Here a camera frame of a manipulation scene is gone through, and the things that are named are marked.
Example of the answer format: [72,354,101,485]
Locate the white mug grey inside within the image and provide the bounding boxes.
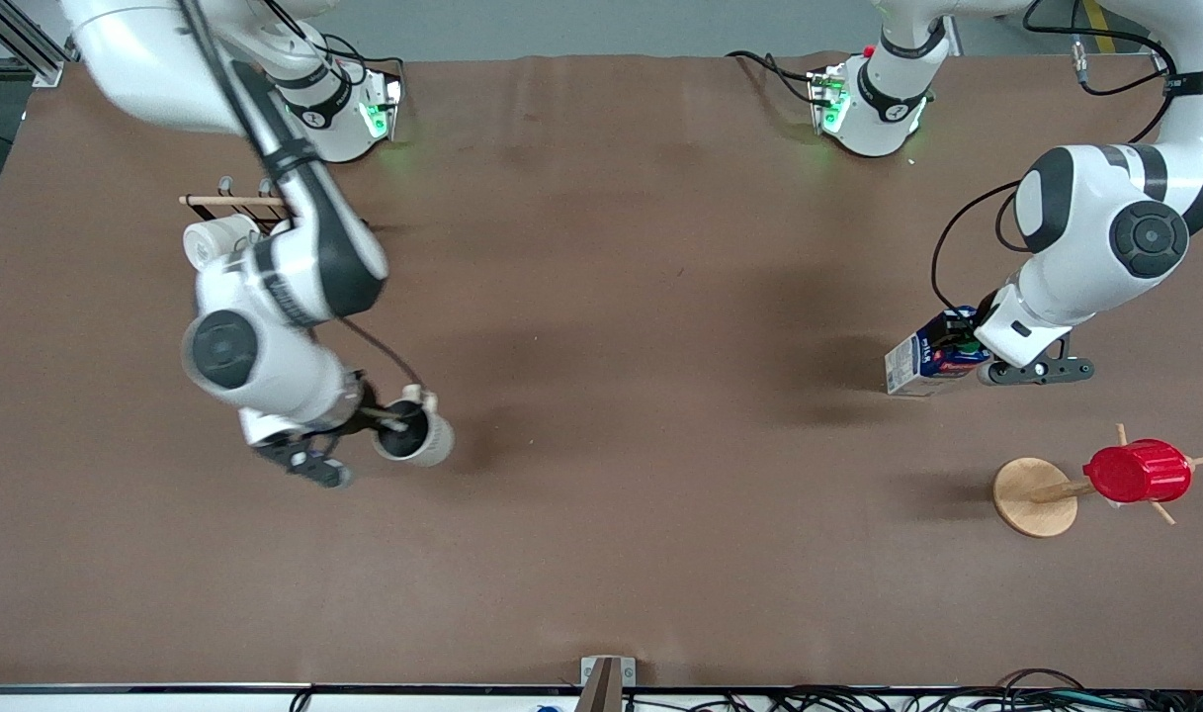
[371,388,456,469]

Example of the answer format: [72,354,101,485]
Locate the blue white milk carton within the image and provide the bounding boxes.
[884,314,988,399]

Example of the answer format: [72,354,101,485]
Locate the wooden cup tree stand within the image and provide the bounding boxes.
[991,423,1203,540]

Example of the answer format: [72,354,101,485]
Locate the red plastic cup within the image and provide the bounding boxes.
[1083,439,1195,505]

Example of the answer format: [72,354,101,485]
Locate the white mug printed bottom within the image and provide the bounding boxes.
[183,215,261,273]

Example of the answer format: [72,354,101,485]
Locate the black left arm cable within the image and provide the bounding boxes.
[932,0,1180,317]

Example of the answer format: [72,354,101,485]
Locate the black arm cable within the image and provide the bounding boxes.
[176,0,426,389]
[932,0,1180,317]

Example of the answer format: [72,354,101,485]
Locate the black wire mug rack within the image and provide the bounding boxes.
[179,176,370,228]

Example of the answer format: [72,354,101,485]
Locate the metal table edge bracket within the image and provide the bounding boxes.
[579,656,637,712]

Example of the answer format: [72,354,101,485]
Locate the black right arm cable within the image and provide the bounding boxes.
[176,0,426,389]

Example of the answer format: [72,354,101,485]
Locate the black base power cable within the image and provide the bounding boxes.
[727,48,821,106]

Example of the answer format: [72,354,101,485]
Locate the tangle of black cables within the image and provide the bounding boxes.
[626,667,1203,712]

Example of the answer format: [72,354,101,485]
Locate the aluminium frame profile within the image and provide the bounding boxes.
[0,0,68,90]

